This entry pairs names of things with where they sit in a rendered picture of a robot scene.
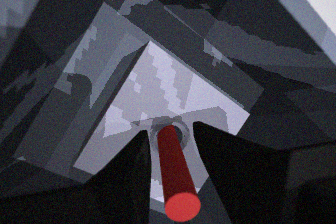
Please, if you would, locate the red peg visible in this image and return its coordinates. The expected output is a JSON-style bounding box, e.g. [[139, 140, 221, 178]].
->
[[157, 125, 201, 222]]

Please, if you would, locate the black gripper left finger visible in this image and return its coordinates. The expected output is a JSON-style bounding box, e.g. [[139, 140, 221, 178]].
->
[[0, 130, 152, 224]]

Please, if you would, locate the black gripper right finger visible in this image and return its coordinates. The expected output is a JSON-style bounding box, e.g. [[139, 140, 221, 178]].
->
[[193, 121, 336, 224]]

